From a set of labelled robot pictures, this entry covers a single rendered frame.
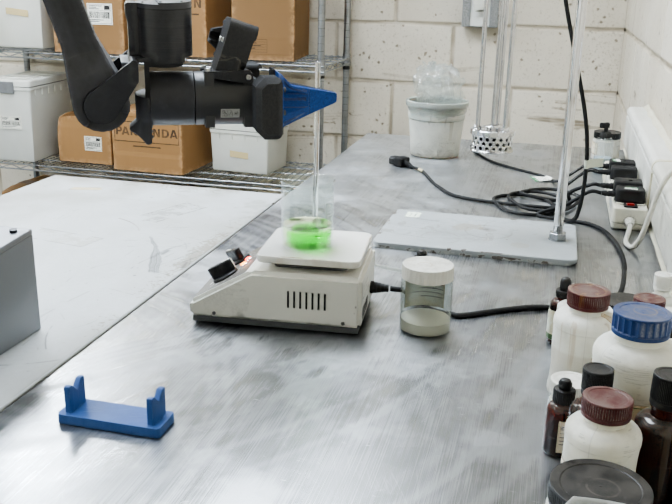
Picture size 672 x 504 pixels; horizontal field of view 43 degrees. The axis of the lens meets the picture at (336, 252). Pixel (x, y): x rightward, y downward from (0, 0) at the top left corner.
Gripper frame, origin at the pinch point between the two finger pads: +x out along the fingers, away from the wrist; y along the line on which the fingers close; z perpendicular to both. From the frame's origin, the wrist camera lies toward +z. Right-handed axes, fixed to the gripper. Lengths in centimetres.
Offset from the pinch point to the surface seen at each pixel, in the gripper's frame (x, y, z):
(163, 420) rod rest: -17.0, -24.6, -25.1
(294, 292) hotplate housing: -1.9, -4.9, -21.1
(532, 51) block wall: 124, 208, -11
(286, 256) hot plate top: -2.7, -3.8, -17.2
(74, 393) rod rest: -24.7, -21.2, -23.5
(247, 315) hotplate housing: -7.0, -2.9, -24.3
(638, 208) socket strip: 60, 27, -22
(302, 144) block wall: 45, 248, -52
